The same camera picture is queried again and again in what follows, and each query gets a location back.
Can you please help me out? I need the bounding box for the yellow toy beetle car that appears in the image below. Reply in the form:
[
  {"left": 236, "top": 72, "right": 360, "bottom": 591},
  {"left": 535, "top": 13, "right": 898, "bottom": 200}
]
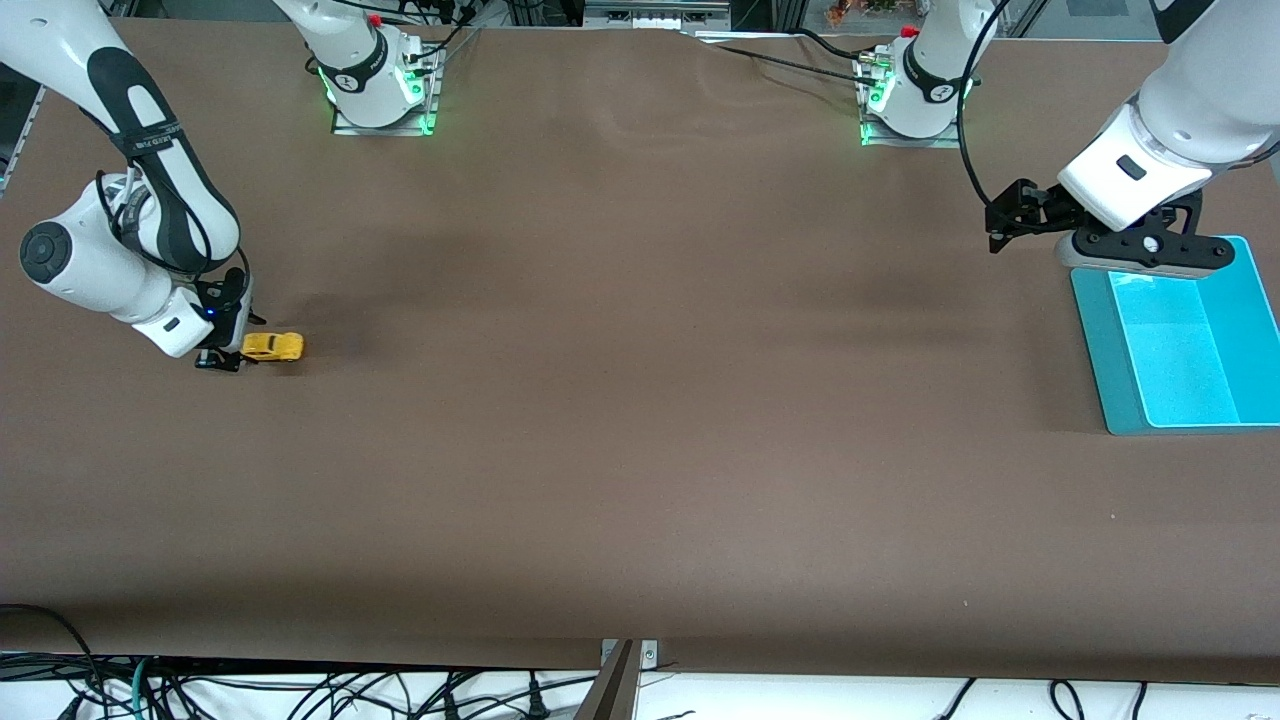
[{"left": 242, "top": 332, "right": 305, "bottom": 363}]

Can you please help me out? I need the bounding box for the teal plastic bin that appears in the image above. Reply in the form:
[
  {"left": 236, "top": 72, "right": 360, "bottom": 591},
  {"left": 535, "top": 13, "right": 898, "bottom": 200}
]
[{"left": 1070, "top": 235, "right": 1280, "bottom": 436}]

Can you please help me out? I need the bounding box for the black right base cable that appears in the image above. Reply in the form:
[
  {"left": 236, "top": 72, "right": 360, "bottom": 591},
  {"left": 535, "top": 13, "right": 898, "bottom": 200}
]
[{"left": 385, "top": 0, "right": 483, "bottom": 69}]

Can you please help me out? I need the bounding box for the grey metal box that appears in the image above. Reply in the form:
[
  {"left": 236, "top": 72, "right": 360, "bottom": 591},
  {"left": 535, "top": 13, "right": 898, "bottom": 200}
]
[{"left": 583, "top": 0, "right": 734, "bottom": 31}]

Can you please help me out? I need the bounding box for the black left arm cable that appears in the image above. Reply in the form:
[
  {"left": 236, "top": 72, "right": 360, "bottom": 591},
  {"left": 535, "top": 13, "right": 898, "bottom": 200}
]
[{"left": 957, "top": 0, "right": 1011, "bottom": 209}]

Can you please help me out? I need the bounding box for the brown table cover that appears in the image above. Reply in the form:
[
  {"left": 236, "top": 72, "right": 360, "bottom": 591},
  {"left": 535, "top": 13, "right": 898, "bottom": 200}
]
[{"left": 0, "top": 18, "right": 1280, "bottom": 686}]

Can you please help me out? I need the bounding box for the black looped floor cable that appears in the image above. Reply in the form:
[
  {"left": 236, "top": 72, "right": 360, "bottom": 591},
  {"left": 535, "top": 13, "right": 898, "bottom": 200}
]
[{"left": 0, "top": 603, "right": 101, "bottom": 720}]

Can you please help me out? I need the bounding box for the orange green background item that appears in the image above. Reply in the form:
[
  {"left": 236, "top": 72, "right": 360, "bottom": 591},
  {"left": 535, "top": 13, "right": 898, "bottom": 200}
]
[{"left": 825, "top": 0, "right": 901, "bottom": 26}]

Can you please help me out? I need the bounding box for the short black table cable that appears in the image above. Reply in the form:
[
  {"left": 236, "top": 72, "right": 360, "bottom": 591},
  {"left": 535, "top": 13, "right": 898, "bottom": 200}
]
[{"left": 795, "top": 28, "right": 881, "bottom": 66}]

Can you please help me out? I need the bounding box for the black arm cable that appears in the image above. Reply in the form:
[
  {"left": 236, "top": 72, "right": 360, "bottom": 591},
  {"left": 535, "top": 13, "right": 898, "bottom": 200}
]
[
  {"left": 95, "top": 168, "right": 251, "bottom": 301},
  {"left": 957, "top": 0, "right": 1011, "bottom": 209}
]

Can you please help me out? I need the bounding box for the long black table cable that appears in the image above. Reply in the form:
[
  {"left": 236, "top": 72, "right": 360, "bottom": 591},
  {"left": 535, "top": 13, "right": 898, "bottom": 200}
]
[{"left": 715, "top": 42, "right": 871, "bottom": 86}]

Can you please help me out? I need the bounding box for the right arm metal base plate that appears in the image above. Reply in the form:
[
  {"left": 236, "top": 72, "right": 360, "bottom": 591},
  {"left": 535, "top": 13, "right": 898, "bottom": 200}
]
[{"left": 332, "top": 45, "right": 442, "bottom": 137}]

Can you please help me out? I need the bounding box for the dark brown pole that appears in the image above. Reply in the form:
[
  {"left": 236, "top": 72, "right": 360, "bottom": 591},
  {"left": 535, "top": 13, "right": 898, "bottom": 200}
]
[{"left": 573, "top": 640, "right": 641, "bottom": 720}]

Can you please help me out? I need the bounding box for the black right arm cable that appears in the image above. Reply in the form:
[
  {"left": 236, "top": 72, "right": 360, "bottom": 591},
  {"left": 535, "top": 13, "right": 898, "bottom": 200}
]
[{"left": 95, "top": 168, "right": 251, "bottom": 301}]

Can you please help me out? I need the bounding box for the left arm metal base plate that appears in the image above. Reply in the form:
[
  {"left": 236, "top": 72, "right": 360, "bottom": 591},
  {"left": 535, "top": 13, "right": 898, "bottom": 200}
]
[{"left": 858, "top": 50, "right": 966, "bottom": 149}]

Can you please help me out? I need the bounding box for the aluminium frame rail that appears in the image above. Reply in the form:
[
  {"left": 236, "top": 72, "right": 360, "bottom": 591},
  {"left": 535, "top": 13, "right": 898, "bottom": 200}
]
[{"left": 0, "top": 85, "right": 46, "bottom": 196}]

